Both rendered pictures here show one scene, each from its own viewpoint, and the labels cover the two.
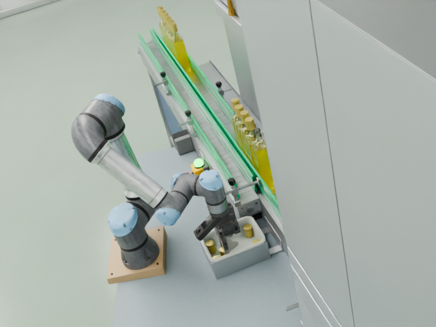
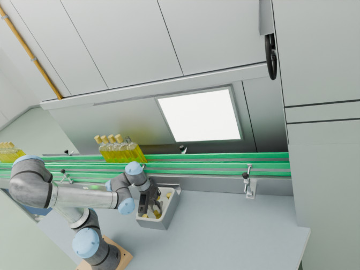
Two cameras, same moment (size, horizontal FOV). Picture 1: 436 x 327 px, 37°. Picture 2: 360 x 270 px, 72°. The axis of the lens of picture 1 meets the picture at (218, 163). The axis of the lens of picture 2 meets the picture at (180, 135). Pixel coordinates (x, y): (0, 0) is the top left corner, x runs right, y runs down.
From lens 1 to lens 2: 1.27 m
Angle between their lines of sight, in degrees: 39
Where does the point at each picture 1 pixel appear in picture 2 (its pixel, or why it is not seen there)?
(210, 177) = (134, 165)
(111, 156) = (63, 190)
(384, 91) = not seen: outside the picture
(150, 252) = (115, 250)
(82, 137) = (29, 189)
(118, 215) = (81, 241)
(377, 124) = not seen: outside the picture
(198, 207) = (111, 212)
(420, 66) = not seen: outside the picture
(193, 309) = (174, 256)
